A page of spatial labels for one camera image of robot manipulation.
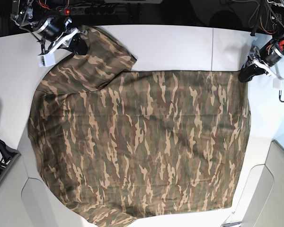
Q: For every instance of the camouflage T-shirt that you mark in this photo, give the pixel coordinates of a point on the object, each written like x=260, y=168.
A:
x=114, y=145

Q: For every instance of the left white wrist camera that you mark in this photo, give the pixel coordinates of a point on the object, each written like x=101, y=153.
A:
x=278, y=84

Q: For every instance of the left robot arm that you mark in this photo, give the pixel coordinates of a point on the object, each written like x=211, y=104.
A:
x=276, y=15

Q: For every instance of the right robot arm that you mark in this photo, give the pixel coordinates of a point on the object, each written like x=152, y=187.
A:
x=27, y=13

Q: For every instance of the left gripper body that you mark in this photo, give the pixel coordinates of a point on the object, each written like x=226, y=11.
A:
x=267, y=57

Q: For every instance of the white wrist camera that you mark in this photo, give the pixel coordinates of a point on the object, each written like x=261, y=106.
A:
x=46, y=60
x=278, y=84

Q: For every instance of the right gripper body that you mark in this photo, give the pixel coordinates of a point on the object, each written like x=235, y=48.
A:
x=55, y=33

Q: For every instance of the black power strip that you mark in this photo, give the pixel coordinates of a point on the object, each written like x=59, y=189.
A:
x=88, y=10

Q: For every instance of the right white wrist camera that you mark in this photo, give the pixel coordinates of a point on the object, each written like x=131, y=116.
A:
x=46, y=60

